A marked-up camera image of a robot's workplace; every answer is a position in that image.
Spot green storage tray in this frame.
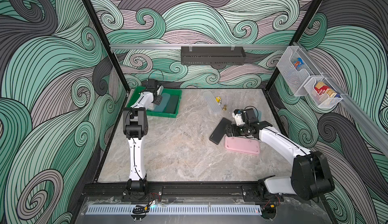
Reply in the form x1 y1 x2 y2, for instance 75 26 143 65
125 86 183 118

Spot black pencil case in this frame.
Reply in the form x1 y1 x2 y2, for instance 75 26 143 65
209 117 232 145

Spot light blue pencil case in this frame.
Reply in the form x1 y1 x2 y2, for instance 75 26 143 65
158 93 171 112

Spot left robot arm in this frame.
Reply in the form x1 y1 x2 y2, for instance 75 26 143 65
123 79 163 195

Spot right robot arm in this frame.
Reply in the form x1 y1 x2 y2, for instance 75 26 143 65
225 121 335 200

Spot pink pencil case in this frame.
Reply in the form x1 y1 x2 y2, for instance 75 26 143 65
224 137 260 155

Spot upright clear pencil case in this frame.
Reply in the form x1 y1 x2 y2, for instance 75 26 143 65
203 91 222 114

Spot red yellow box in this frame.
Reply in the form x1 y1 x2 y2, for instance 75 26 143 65
314 81 341 98

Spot blue red small item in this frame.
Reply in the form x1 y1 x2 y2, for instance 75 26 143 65
293 57 305 71

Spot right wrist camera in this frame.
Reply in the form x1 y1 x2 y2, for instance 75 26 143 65
232 108 259 126

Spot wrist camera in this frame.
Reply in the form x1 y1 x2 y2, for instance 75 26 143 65
232 108 259 126
146 79 159 89

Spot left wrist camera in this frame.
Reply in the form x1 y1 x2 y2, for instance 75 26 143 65
146 79 159 89

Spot black wall shelf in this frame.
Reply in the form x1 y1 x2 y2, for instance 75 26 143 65
180 47 247 67

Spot aluminium rail back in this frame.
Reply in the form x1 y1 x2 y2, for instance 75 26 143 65
110 43 288 51

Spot aluminium rail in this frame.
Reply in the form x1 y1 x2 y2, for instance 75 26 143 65
110 43 288 51
292 42 388 156

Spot clear wall bin rear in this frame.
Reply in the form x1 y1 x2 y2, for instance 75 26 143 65
277 46 317 97

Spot clear wall bin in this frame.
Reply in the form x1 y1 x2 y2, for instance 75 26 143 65
277 46 317 97
304 76 343 109

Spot clear wall bin front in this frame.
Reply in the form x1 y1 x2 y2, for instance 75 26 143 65
304 76 343 109

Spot white slotted cable duct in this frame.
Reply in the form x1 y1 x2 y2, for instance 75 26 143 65
86 204 262 216

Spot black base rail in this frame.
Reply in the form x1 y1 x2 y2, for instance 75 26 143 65
81 181 285 204

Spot aluminium rail right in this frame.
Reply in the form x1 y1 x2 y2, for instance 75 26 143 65
292 42 388 156

